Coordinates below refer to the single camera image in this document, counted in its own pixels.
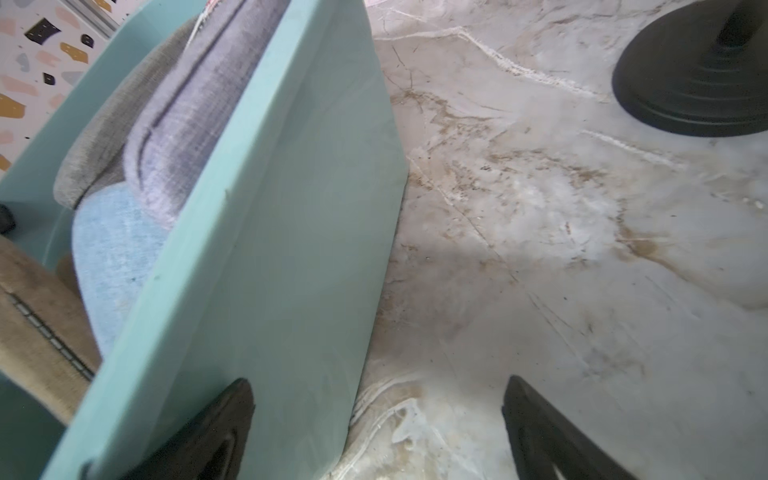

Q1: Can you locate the purple felt case diagonal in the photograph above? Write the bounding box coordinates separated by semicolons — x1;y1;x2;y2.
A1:
124;0;289;229

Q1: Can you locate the tan case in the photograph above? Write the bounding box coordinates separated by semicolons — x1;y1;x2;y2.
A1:
1;237;102;425

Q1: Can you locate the teal plastic storage box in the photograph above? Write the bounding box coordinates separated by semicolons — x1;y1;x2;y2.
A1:
1;1;408;479

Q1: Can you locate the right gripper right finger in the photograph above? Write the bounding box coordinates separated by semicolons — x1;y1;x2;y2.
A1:
501;375;635;480

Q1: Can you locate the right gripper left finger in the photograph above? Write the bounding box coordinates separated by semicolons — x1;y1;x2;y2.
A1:
124;378;255;480

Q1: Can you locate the light blue felt case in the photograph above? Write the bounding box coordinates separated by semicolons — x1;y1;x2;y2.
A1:
72;182;168;358

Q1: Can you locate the grey felt case front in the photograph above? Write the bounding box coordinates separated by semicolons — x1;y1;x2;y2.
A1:
53;18;197;210

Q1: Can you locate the green microphone on black stand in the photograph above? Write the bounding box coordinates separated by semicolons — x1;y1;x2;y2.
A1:
612;1;767;137

